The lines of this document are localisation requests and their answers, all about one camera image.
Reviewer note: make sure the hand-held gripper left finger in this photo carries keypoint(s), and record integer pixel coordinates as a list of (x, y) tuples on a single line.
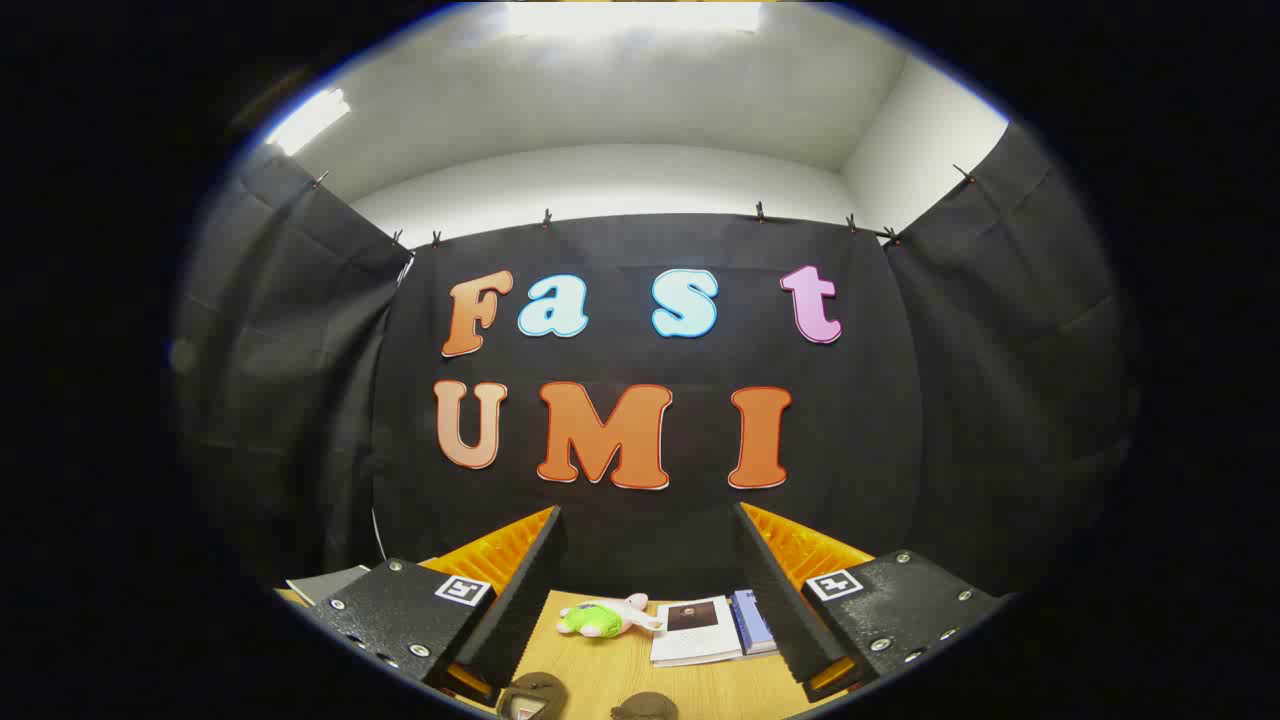
[(520, 600)]

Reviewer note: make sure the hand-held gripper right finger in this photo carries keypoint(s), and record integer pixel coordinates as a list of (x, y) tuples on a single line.
[(780, 600)]

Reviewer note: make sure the brown fuzzy shoe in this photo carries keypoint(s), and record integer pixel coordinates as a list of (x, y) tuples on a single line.
[(535, 690), (645, 708)]

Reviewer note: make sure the grey fabric storage box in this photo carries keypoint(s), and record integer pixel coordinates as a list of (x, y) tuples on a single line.
[(335, 583)]

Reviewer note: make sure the blue book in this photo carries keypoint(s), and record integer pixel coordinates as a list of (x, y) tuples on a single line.
[(752, 625)]

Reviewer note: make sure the green and pink plush toy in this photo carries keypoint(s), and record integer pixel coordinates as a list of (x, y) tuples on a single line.
[(590, 622)]

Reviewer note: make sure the white book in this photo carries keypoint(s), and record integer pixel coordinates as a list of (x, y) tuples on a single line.
[(695, 645)]

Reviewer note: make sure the black backdrop cloth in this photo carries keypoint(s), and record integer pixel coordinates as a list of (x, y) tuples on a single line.
[(900, 400)]

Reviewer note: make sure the ceiling light panel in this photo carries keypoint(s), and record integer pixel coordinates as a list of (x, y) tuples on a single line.
[(305, 122), (630, 15)]

